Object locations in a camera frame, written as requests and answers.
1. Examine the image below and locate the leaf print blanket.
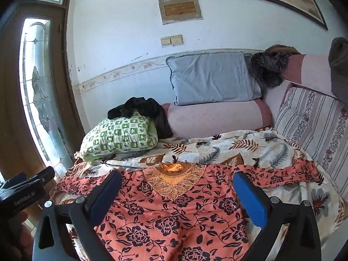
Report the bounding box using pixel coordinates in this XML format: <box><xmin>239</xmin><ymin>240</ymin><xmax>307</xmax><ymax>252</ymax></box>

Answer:
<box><xmin>65</xmin><ymin>129</ymin><xmax>346</xmax><ymax>261</ymax></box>

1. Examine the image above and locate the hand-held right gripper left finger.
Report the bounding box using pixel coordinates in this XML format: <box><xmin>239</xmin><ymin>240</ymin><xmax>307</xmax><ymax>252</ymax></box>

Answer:
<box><xmin>32</xmin><ymin>169</ymin><xmax>123</xmax><ymax>261</ymax></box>

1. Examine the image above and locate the person's left hand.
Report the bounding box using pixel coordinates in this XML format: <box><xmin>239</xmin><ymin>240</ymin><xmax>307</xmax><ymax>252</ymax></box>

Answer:
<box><xmin>0</xmin><ymin>211</ymin><xmax>33</xmax><ymax>261</ymax></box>

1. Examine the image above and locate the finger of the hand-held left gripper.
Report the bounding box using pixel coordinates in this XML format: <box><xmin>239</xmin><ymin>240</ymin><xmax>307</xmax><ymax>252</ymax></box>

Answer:
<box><xmin>16</xmin><ymin>166</ymin><xmax>56</xmax><ymax>183</ymax></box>

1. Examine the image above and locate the black cloth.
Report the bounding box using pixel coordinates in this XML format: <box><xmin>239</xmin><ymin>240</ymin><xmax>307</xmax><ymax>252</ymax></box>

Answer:
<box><xmin>107</xmin><ymin>97</ymin><xmax>174</xmax><ymax>139</ymax></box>

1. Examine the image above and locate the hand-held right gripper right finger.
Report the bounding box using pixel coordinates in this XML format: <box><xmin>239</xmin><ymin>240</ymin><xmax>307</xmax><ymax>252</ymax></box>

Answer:
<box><xmin>233</xmin><ymin>172</ymin><xmax>322</xmax><ymax>261</ymax></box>

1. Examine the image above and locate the wall plaque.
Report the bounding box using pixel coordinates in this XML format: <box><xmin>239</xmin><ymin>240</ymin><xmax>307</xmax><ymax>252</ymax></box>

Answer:
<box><xmin>158</xmin><ymin>0</ymin><xmax>203</xmax><ymax>25</ymax></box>

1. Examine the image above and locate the blue-grey pillow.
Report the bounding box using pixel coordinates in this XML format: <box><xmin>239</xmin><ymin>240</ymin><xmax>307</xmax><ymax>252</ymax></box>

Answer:
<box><xmin>166</xmin><ymin>52</ymin><xmax>263</xmax><ymax>106</ymax></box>

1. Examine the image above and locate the green patterned pillow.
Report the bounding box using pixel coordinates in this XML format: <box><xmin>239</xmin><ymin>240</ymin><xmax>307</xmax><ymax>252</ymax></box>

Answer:
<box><xmin>81</xmin><ymin>109</ymin><xmax>159</xmax><ymax>162</ymax></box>

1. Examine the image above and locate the brown cloth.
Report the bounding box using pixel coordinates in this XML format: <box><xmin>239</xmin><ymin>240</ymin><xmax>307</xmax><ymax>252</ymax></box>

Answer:
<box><xmin>265</xmin><ymin>44</ymin><xmax>302</xmax><ymax>56</ymax></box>

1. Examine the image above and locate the striped floral cushion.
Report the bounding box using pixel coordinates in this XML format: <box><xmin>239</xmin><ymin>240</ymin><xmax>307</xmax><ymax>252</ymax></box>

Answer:
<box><xmin>274</xmin><ymin>87</ymin><xmax>348</xmax><ymax>188</ymax></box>

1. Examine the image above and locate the brown stained glass door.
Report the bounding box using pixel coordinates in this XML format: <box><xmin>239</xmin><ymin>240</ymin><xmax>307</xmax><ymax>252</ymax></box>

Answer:
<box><xmin>0</xmin><ymin>0</ymin><xmax>87</xmax><ymax>234</ymax></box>

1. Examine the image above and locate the pink bolster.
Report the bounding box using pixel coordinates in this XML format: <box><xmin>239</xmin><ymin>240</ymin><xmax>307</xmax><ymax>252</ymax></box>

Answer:
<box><xmin>162</xmin><ymin>54</ymin><xmax>340</xmax><ymax>139</ymax></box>

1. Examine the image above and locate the floral wall border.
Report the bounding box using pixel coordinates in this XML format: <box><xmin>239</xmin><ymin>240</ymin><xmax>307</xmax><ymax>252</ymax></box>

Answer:
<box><xmin>72</xmin><ymin>49</ymin><xmax>265</xmax><ymax>95</ymax></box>

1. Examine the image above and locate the orange floral dress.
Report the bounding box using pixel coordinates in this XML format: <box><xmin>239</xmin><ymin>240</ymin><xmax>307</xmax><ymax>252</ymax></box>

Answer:
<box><xmin>56</xmin><ymin>161</ymin><xmax>325</xmax><ymax>261</ymax></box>

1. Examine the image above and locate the dark grey cloth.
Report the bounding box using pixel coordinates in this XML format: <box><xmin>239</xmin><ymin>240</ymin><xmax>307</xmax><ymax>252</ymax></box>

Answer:
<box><xmin>328</xmin><ymin>37</ymin><xmax>348</xmax><ymax>102</ymax></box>

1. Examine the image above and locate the dark furry cloth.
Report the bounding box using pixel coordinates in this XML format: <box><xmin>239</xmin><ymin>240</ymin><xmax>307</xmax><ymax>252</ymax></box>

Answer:
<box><xmin>250</xmin><ymin>51</ymin><xmax>291</xmax><ymax>89</ymax></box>

